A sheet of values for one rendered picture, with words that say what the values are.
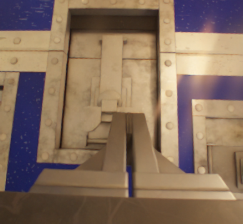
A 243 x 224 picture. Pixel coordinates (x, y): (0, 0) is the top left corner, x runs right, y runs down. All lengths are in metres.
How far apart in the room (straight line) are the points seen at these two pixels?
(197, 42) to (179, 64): 0.03
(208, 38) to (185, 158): 0.12
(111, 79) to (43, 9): 0.11
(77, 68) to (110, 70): 0.04
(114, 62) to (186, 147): 0.11
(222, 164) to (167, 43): 0.13
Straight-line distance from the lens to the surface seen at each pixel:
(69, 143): 0.19
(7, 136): 0.19
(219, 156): 0.20
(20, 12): 0.24
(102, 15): 0.22
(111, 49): 0.19
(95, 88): 0.18
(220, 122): 0.20
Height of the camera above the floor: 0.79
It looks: 1 degrees down
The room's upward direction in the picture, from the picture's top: 91 degrees clockwise
